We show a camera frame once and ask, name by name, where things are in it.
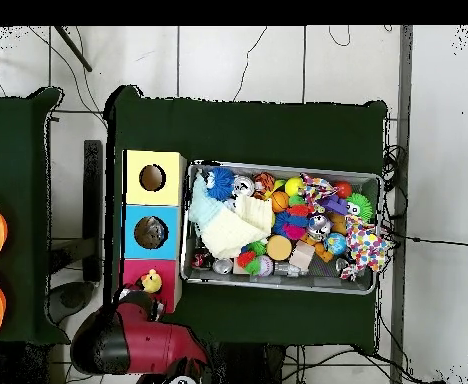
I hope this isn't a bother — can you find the silver wire mesh bin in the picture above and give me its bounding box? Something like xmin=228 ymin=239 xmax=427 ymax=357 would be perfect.
xmin=179 ymin=158 xmax=382 ymax=296

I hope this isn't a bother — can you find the blue fuzzy toy with eyes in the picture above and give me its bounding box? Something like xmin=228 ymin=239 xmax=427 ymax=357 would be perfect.
xmin=204 ymin=166 xmax=236 ymax=201

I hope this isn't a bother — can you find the blue orange spiky ball toy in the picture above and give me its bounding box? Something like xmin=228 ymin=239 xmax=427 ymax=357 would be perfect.
xmin=272 ymin=204 xmax=316 ymax=242

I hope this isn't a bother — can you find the mint waffle cloth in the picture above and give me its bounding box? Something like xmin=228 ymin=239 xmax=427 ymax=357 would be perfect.
xmin=187 ymin=171 xmax=229 ymax=235

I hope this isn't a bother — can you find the blue green globe ball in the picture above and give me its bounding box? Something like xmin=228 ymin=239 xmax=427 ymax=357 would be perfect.
xmin=323 ymin=232 xmax=348 ymax=257

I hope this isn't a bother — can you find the silver drink can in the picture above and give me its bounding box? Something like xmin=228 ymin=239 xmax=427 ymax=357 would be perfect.
xmin=232 ymin=174 xmax=256 ymax=197

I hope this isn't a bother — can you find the black tripod leg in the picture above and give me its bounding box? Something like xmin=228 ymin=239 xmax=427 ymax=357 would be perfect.
xmin=53 ymin=25 xmax=94 ymax=74

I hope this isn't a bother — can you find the cream waffle cloth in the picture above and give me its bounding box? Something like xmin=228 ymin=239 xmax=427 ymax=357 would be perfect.
xmin=200 ymin=194 xmax=275 ymax=260

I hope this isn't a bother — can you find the wooden box with three holes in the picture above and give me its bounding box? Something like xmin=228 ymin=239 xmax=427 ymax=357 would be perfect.
xmin=118 ymin=148 xmax=188 ymax=314

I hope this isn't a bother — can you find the black upright panel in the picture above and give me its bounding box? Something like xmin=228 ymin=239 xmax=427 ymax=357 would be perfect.
xmin=81 ymin=138 xmax=104 ymax=283

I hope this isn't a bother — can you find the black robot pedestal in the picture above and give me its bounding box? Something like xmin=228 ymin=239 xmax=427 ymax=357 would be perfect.
xmin=209 ymin=341 xmax=287 ymax=384

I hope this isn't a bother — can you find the dark green table cloth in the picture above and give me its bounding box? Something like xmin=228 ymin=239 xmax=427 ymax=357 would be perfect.
xmin=102 ymin=84 xmax=388 ymax=355
xmin=0 ymin=86 xmax=71 ymax=346

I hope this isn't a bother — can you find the green fuzzy toy with eyes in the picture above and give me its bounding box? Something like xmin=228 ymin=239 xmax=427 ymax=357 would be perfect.
xmin=344 ymin=193 xmax=375 ymax=223

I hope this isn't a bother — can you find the orange toy basketball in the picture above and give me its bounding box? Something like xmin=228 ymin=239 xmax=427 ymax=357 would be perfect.
xmin=270 ymin=190 xmax=292 ymax=214

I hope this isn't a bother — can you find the black floor cable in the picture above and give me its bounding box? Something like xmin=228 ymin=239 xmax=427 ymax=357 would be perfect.
xmin=380 ymin=223 xmax=468 ymax=247

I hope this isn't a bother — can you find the orange round sponge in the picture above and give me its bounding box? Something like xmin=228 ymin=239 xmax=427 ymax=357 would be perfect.
xmin=265 ymin=234 xmax=293 ymax=262

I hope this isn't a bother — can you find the colourful spotted cloth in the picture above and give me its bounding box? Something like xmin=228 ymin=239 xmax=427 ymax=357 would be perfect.
xmin=338 ymin=214 xmax=395 ymax=282

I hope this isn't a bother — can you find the grey round stand base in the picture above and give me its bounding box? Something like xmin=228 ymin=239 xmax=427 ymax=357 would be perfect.
xmin=47 ymin=279 xmax=97 ymax=326

